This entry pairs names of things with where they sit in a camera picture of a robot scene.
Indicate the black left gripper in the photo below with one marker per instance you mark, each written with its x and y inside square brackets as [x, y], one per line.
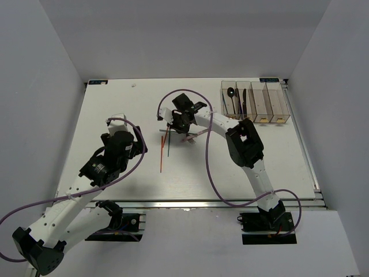
[105, 138]

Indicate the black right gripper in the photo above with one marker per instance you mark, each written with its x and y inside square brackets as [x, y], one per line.
[173, 126]

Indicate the teal chopstick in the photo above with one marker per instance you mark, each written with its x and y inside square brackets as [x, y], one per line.
[168, 143]

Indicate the long orange chopstick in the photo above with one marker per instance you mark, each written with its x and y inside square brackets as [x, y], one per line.
[161, 154]

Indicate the iridescent long-handled spoon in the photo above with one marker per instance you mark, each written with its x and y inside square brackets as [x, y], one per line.
[228, 102]

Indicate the blue iridescent knife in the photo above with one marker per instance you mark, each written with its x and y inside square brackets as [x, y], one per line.
[238, 101]

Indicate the black knife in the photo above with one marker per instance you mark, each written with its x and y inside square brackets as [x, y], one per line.
[244, 103]

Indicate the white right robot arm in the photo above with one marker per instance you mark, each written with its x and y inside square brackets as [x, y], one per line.
[244, 146]

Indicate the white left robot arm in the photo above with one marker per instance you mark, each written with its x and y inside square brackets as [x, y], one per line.
[45, 242]

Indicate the clear acrylic utensil organizer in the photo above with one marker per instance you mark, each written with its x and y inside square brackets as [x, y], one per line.
[265, 100]

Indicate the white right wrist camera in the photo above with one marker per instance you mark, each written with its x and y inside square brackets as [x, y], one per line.
[165, 114]

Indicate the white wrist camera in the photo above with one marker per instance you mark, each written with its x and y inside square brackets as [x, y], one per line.
[117, 122]
[165, 114]

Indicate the pink-handled fork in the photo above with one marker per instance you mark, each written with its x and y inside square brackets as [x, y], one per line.
[198, 134]

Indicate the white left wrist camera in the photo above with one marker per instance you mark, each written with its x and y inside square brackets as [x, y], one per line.
[117, 122]

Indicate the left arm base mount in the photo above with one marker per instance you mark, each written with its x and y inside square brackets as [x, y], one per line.
[124, 225]

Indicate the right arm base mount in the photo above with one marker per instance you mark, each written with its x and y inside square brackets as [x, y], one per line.
[257, 231]

